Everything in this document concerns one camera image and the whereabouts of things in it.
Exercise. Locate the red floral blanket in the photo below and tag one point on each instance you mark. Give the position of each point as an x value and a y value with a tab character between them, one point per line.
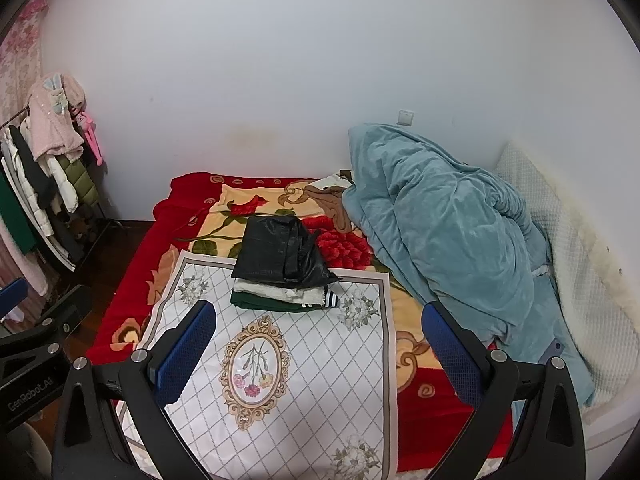
135	260

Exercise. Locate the green hanging garment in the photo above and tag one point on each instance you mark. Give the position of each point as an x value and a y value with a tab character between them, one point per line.
12	215

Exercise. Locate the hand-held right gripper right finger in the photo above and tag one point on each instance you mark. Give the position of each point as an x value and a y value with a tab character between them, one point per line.
450	355

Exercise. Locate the teal quilt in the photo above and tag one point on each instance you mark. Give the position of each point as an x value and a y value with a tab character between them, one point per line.
450	220

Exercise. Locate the pink floral curtain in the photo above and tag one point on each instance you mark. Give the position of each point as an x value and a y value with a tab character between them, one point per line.
20	60

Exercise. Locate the white folded garment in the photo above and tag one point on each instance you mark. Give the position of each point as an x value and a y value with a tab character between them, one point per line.
270	291

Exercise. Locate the pink plush toy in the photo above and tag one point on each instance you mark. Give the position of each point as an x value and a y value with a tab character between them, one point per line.
92	135

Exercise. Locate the green folded garment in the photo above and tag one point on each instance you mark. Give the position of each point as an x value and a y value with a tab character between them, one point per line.
260	303

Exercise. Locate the clothes rack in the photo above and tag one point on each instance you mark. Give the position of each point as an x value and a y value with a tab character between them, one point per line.
90	240

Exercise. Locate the white textured pillow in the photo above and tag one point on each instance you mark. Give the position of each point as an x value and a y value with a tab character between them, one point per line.
575	240

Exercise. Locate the small blue tag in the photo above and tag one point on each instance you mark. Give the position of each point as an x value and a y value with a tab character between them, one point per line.
553	350

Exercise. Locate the pink fleece garment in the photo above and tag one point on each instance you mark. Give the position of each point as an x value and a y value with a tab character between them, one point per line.
50	120

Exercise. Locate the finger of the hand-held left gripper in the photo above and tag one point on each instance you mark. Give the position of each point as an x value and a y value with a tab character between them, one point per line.
67	310
12	297

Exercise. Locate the black leather jacket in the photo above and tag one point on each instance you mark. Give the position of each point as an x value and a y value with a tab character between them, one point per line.
280	250

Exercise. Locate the olive puffer jacket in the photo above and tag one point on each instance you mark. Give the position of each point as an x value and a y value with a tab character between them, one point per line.
75	180

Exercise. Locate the brown cloth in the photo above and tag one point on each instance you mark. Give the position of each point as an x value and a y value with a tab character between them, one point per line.
335	205

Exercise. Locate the white patterned mat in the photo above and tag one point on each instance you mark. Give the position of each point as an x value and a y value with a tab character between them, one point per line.
310	370

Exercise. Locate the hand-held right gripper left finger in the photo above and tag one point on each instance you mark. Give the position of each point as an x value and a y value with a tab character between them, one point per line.
185	355

